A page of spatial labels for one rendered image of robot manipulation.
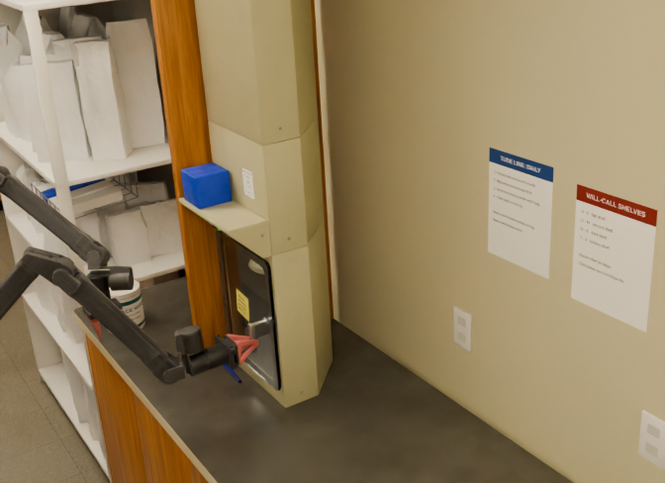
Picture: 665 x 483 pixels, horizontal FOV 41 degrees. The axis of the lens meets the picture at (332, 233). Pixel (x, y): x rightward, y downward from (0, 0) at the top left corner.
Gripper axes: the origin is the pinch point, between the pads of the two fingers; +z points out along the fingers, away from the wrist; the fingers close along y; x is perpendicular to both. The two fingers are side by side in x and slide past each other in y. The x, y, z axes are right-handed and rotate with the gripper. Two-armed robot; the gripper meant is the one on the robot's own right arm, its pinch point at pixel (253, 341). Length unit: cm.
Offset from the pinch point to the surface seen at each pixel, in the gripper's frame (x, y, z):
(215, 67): -72, 17, 8
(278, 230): -32.5, -5.7, 8.8
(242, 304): -4.9, 13.2, 4.2
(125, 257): 18, 123, 5
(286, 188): -43.0, -5.8, 12.5
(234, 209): -36.1, 7.8, 3.2
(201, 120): -55, 31, 7
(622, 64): -78, -80, 51
